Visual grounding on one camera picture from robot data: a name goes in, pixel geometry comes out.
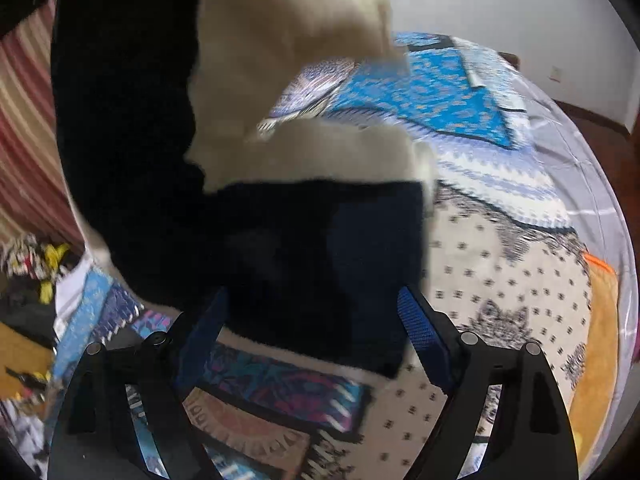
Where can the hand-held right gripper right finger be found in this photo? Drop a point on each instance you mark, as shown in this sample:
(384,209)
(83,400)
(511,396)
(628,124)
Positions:
(425,332)

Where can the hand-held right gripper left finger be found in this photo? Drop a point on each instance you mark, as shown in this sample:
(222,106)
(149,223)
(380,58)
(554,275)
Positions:
(202,337)

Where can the navy and white striped sweater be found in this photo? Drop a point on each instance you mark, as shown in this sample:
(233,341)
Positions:
(150,160)

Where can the pile of colourful clothes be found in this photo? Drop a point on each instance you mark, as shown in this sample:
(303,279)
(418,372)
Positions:
(35,265)

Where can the blue patchwork printed bedsheet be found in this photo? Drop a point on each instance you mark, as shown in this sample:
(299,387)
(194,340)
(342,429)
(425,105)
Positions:
(500,260)

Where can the orange fleece blanket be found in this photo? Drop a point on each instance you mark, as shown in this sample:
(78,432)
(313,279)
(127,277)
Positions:
(602,340)

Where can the grey checked quilt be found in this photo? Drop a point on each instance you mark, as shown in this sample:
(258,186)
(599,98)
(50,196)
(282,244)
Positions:
(575,170)

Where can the striped curtain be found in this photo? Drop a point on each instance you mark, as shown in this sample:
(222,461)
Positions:
(30,150)

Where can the white wall socket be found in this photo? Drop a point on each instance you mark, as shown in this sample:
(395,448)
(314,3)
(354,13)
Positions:
(555,73)

